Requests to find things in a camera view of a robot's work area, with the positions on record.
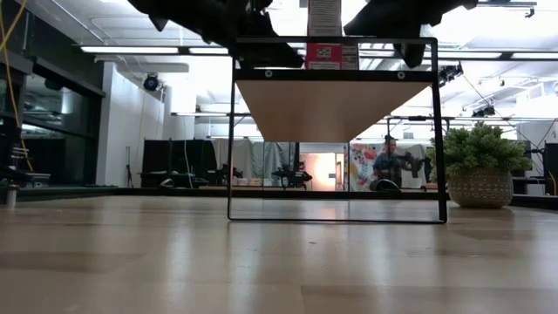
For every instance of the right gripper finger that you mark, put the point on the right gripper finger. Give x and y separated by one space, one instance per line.
368 15
366 29

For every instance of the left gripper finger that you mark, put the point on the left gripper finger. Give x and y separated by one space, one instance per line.
274 49
270 62

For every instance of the purple Raisin Bran cereal box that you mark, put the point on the purple Raisin Bran cereal box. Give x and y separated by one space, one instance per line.
350 56

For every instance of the red Froot Loops cereal box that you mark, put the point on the red Froot Loops cereal box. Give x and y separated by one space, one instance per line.
323 17

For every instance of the black ceiling spotlight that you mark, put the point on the black ceiling spotlight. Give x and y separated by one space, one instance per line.
449 75
484 112

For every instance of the grey hanging drape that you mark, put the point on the grey hanging drape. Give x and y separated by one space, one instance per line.
244 157

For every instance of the floral patterned cloth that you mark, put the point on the floral patterned cloth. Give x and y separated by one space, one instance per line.
362 161

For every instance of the person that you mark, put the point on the person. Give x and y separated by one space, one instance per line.
385 168

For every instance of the round green potted plant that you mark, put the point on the round green potted plant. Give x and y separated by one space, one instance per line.
479 187

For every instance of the grey tray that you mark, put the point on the grey tray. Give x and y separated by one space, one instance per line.
37 179

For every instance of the small white cylinder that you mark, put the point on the small white cylinder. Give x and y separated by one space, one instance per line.
11 197

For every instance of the wooden shelf black metal frame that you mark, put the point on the wooden shelf black metal frame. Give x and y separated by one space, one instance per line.
331 109

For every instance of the black metal table frame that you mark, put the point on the black metal table frame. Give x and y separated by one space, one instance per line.
65 192

